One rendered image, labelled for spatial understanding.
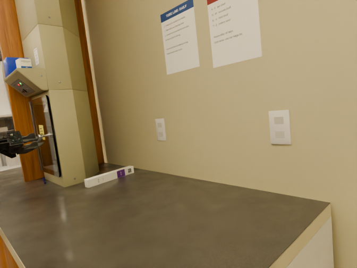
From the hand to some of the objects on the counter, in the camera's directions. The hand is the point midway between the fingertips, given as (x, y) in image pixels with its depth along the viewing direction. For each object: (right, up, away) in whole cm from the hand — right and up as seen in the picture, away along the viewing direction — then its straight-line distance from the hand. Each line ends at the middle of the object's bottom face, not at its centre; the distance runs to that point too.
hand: (40, 141), depth 125 cm
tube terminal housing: (+11, -20, +18) cm, 29 cm away
